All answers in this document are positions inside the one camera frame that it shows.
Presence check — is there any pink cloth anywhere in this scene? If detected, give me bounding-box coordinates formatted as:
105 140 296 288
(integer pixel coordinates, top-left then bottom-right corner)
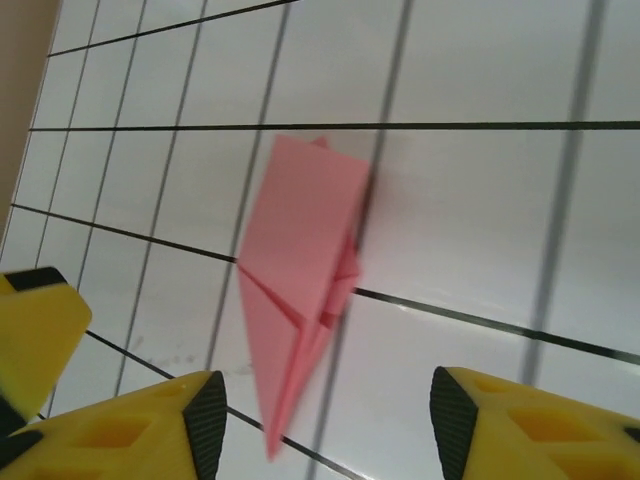
237 133 374 459

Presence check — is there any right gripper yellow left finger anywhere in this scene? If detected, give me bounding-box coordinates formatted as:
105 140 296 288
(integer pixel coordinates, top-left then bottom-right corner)
0 370 229 480

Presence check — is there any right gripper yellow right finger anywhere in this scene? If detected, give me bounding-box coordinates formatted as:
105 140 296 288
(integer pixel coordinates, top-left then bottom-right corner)
430 365 640 480

